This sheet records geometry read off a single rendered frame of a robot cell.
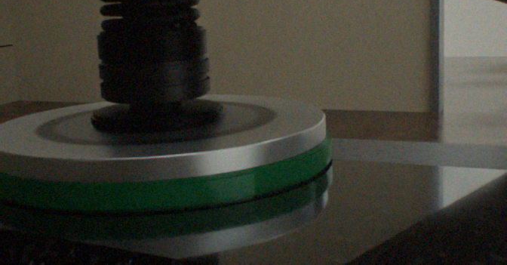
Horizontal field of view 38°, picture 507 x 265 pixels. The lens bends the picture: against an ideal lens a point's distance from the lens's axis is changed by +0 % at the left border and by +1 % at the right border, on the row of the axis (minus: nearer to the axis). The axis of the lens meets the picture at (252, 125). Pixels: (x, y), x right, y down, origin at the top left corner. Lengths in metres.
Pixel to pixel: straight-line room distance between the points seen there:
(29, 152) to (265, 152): 0.13
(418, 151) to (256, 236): 0.18
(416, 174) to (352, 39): 4.93
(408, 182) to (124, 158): 0.15
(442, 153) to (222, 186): 0.16
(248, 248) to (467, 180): 0.15
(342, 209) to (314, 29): 5.08
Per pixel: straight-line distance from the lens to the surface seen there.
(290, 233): 0.33
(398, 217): 0.35
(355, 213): 0.36
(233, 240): 0.33
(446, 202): 0.38
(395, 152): 0.48
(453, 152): 0.48
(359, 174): 0.43
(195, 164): 0.38
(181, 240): 0.33
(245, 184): 0.38
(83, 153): 0.40
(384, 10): 5.28
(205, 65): 0.46
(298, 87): 5.52
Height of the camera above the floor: 0.93
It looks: 11 degrees down
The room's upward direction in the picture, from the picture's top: 3 degrees counter-clockwise
